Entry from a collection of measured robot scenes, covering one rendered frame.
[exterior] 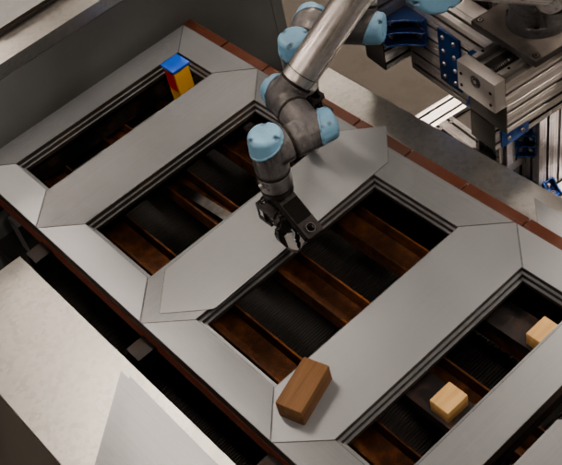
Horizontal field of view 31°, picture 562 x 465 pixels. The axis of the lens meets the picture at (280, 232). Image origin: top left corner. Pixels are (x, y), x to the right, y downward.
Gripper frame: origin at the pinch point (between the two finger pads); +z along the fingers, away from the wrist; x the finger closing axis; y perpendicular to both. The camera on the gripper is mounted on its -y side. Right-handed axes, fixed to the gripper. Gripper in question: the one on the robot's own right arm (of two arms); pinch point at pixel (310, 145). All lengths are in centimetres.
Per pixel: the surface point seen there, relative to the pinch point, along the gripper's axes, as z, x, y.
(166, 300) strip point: 1, -54, 10
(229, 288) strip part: 0.7, -42.5, 18.3
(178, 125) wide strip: 0.9, -16.0, -34.5
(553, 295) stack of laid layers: 2, 2, 72
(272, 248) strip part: 0.7, -28.3, 17.3
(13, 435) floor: 86, -94, -55
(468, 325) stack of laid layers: 2, -15, 64
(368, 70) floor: 86, 95, -87
